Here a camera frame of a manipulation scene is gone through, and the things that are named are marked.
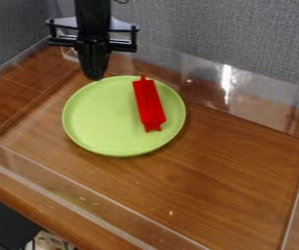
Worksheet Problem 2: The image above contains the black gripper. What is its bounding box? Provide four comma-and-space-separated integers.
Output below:
45, 17, 140, 80

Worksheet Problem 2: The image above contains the red plastic block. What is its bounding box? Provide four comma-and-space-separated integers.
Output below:
134, 75, 167, 132

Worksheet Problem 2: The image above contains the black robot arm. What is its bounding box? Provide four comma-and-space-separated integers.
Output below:
45, 0, 140, 80

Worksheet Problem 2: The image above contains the green round plate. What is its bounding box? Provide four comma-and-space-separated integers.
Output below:
63, 75, 187, 157

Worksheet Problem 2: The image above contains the black box under table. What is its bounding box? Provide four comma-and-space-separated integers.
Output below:
0, 202, 41, 250

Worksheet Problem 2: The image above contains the white power strip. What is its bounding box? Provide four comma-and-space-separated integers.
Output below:
33, 230, 76, 250

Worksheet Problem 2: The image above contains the clear acrylic corner bracket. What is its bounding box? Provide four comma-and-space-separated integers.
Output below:
60, 47, 80, 63

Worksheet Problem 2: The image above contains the clear acrylic enclosure wall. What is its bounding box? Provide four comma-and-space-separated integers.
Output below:
0, 44, 299, 250

